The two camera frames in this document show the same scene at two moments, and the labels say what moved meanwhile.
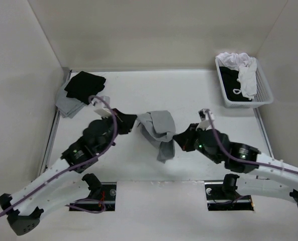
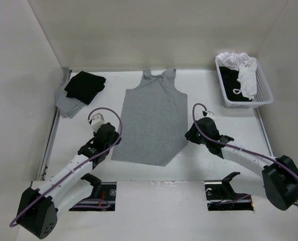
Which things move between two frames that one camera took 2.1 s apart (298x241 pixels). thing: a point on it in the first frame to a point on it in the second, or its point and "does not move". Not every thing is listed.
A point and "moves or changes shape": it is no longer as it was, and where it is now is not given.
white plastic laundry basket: [264, 95] does not move
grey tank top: [159, 127] moves or changes shape
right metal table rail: [258, 118] does not move
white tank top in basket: [246, 67] does not move
